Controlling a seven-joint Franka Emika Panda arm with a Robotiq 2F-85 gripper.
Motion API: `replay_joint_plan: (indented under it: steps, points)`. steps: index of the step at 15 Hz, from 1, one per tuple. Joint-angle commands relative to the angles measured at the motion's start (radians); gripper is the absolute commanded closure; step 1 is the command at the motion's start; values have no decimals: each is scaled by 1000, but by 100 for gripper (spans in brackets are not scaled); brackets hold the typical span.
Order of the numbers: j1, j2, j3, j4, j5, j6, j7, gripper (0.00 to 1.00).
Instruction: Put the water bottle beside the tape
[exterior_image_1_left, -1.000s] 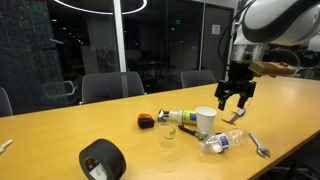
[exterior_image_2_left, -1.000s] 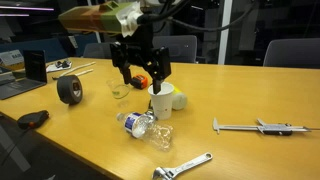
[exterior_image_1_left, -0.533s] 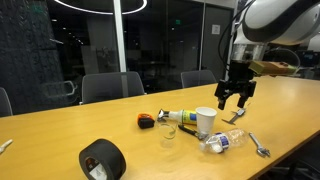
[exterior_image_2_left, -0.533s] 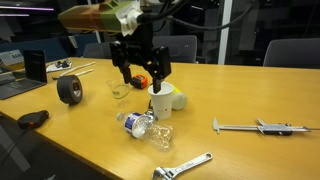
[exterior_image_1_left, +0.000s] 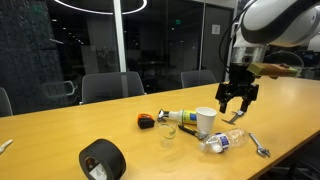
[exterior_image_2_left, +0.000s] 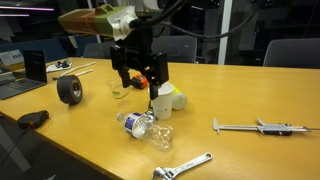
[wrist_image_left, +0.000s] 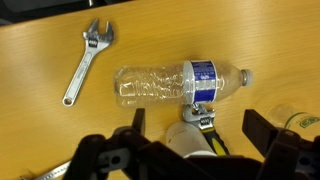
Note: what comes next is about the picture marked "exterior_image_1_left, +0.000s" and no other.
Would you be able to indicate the white paper door sign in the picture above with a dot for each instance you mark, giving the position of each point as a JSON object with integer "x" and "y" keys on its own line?
{"x": 216, "y": 29}

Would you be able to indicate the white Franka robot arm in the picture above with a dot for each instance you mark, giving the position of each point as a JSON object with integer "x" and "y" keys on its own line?
{"x": 266, "y": 16}

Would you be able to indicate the orange black tape measure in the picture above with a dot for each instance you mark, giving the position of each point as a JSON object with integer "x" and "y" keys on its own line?
{"x": 145, "y": 121}

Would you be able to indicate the grey office chair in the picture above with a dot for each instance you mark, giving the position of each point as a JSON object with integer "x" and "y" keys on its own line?
{"x": 198, "y": 78}
{"x": 4, "y": 103}
{"x": 106, "y": 86}

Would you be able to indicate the white stick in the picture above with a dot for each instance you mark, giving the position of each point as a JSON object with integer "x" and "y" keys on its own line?
{"x": 5, "y": 145}

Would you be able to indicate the white window frame post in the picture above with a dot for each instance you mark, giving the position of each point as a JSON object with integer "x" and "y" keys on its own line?
{"x": 120, "y": 36}

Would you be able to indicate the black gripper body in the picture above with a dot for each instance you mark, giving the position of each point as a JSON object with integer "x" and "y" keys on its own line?
{"x": 239, "y": 80}

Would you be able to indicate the clear plastic cup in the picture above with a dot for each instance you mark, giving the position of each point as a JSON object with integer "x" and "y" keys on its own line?
{"x": 167, "y": 131}

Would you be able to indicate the black tape roll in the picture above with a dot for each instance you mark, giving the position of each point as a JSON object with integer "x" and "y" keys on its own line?
{"x": 110, "y": 156}

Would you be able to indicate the tan wrist camera box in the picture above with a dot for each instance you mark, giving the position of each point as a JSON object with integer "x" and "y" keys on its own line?
{"x": 271, "y": 69}

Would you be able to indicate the white bottle yellow label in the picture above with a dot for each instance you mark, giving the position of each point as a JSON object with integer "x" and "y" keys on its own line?
{"x": 181, "y": 116}

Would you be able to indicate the clear plastic water bottle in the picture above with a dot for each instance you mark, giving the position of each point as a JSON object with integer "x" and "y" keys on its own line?
{"x": 224, "y": 140}

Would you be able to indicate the green exit sign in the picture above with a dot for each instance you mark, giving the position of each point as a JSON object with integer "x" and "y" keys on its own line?
{"x": 178, "y": 22}

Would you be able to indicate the silver adjustable wrench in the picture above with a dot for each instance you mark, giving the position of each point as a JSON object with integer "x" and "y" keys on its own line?
{"x": 258, "y": 144}

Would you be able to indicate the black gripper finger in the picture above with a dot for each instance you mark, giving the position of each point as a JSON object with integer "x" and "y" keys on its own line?
{"x": 245, "y": 105}
{"x": 223, "y": 106}

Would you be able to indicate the white paper cup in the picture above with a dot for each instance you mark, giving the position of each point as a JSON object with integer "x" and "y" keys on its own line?
{"x": 205, "y": 120}

